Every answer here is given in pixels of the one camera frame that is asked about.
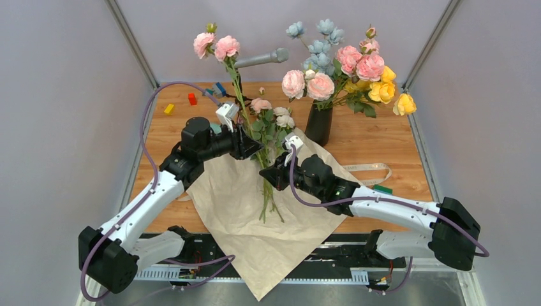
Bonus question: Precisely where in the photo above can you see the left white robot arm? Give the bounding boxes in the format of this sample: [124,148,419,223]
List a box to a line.
[78,117,263,294]

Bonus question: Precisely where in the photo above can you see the yellow block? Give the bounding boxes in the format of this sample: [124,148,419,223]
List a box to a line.
[163,104,175,115]

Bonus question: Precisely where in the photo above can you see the flowers in vase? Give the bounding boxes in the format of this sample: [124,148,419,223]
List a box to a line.
[281,19,417,118]

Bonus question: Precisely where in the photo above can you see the beige ribbon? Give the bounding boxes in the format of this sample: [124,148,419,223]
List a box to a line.
[175,159,392,208]

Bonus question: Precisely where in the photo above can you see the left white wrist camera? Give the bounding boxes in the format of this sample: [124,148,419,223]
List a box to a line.
[215,102,239,132]

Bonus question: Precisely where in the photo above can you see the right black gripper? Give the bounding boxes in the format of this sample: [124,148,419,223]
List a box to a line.
[260,151,323,200]

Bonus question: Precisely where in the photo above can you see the flower stems bunch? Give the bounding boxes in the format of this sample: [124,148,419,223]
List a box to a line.
[249,87,295,170]

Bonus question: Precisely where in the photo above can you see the teal toy microphone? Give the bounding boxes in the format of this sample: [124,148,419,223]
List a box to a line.
[210,123,222,135]

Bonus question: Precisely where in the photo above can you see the pink flower stem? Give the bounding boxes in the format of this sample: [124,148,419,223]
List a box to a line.
[193,22,265,170]

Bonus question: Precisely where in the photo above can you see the black microphone tripod stand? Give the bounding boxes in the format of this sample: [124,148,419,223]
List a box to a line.
[232,73,253,103]

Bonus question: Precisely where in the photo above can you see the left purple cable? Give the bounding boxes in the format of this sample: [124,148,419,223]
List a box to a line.
[80,81,237,303]

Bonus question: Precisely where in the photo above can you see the green blue block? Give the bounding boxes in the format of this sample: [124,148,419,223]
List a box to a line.
[373,184,393,194]

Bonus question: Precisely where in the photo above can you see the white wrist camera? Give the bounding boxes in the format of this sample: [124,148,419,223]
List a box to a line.
[283,132,304,166]
[215,102,239,132]

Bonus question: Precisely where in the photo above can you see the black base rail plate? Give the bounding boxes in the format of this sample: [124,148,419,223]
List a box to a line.
[135,233,408,285]

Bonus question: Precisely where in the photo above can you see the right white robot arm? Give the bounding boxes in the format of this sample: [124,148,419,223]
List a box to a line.
[259,153,489,271]

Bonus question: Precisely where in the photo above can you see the silver microphone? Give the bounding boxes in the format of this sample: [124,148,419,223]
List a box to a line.
[233,48,290,69]

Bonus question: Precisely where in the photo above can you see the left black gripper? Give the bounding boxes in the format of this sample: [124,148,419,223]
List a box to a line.
[199,120,265,162]

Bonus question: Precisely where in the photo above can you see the peach paper bouquet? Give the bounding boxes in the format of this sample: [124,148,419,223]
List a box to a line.
[187,155,353,301]

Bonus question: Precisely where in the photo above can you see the red block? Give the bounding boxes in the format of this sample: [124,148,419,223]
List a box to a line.
[188,93,198,106]

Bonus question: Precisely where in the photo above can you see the black vase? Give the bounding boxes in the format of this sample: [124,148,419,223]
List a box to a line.
[305,103,333,147]

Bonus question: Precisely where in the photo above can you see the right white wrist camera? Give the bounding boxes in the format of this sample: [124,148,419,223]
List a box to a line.
[283,132,304,166]

